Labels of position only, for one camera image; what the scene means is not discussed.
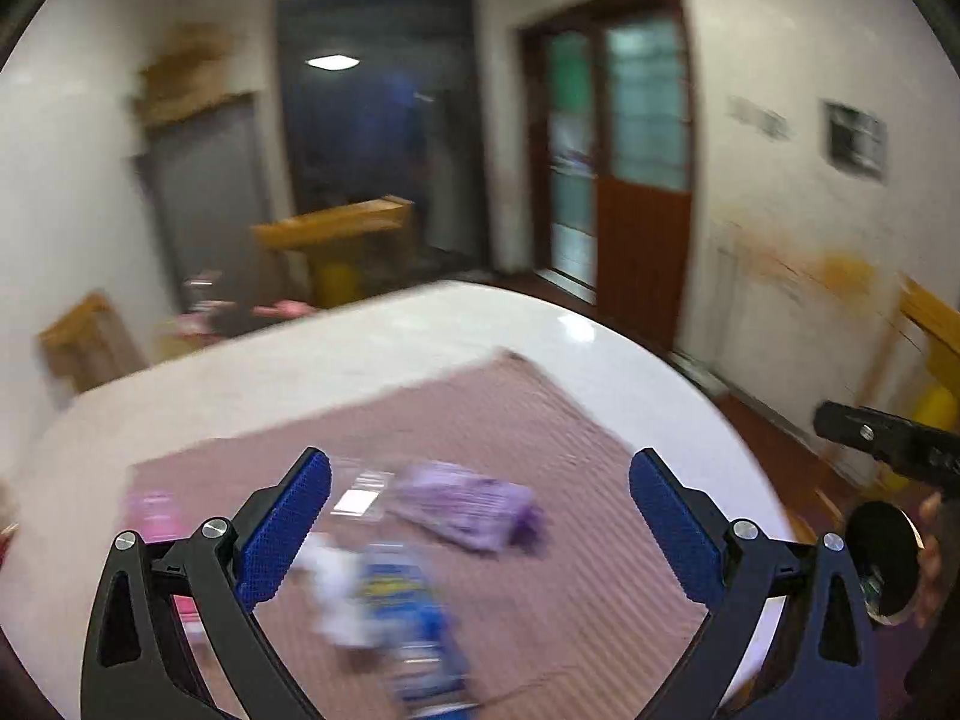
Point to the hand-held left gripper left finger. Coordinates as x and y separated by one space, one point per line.
289 521

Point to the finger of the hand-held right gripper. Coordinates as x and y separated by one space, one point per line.
862 427

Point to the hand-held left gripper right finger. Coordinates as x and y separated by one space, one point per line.
671 521

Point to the clear plastic wrapper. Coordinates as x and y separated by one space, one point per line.
360 499

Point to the clear crushed plastic bottle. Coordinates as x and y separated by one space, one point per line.
334 585

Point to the pink plastic bottle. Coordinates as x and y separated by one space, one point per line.
154 511

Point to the blue and white bottle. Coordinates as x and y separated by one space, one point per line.
409 600

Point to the purple packet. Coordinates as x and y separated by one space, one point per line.
465 502

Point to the person's right hand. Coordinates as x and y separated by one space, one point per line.
931 562

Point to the yellow plastic object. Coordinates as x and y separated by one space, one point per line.
336 285
937 405

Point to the striped table cloth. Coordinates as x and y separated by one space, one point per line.
570 465

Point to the wooden chair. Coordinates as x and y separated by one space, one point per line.
82 337
337 225
926 315

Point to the pink child's tricycle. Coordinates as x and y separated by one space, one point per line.
281 309

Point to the wooden door with glass panel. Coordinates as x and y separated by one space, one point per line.
641 255

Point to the grey refrigerator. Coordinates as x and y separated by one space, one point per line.
202 195

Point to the dark sliding glass door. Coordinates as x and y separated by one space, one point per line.
360 150

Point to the cardboard box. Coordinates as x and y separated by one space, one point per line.
184 75

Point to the wall light switch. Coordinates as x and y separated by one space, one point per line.
741 109

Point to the wooden door frame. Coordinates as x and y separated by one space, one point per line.
534 165

